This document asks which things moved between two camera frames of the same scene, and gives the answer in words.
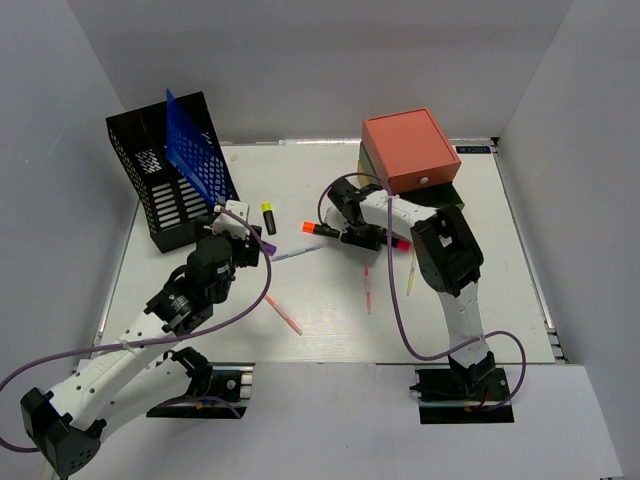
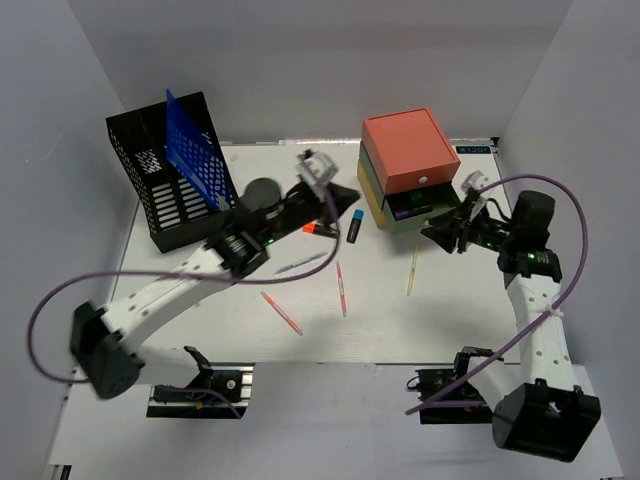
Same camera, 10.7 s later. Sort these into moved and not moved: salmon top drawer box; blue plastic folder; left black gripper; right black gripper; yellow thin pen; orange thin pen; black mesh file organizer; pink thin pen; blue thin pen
Moved: blue thin pen; right black gripper; left black gripper; pink thin pen
Not moved: yellow thin pen; black mesh file organizer; salmon top drawer box; orange thin pen; blue plastic folder
